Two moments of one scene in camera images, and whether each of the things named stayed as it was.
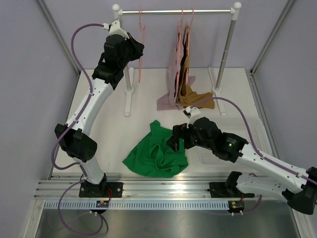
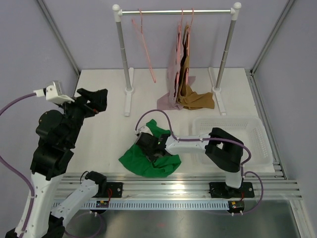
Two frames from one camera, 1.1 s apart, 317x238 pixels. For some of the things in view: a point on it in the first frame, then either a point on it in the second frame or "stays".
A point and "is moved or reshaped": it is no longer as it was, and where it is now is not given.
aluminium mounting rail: x=142 y=187 stays
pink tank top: x=168 y=101 stays
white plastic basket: x=248 y=128 stays
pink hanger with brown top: x=187 y=30 stays
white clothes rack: x=117 y=11 stays
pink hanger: x=141 y=34 to x=144 y=47
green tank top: x=153 y=155 is moved or reshaped
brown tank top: x=186 y=97 stays
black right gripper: x=180 y=131 to x=150 y=156
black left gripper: x=136 y=47 to x=98 y=101
